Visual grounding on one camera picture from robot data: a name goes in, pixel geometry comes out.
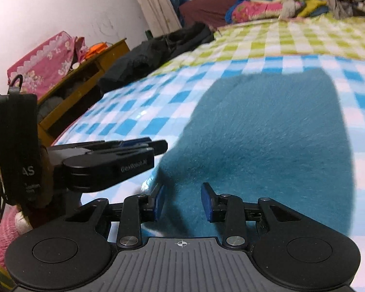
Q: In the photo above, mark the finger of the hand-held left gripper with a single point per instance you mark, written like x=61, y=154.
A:
x=158, y=146
x=130, y=142

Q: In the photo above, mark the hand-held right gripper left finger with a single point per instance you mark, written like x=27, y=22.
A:
x=159, y=202

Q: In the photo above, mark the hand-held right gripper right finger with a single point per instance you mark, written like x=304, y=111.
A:
x=206, y=202

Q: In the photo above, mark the teal fuzzy sweater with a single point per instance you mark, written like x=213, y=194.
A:
x=261, y=140

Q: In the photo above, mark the blue white checked plastic sheet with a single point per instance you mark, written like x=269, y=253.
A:
x=146, y=109

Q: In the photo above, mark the wooden desk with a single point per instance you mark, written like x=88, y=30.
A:
x=79, y=79

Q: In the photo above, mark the black jacket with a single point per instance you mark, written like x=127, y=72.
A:
x=152, y=51

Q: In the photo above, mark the orange object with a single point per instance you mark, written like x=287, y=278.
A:
x=96, y=49

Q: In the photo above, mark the pink floral cloth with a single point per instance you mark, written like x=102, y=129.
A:
x=39, y=64

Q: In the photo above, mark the cream curtain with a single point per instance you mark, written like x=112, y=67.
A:
x=155, y=3

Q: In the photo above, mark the maroon bed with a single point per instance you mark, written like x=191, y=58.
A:
x=206, y=10

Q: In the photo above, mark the green white checked bedsheet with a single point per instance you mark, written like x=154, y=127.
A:
x=270, y=36

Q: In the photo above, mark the yellow cloth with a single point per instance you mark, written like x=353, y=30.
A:
x=311, y=7

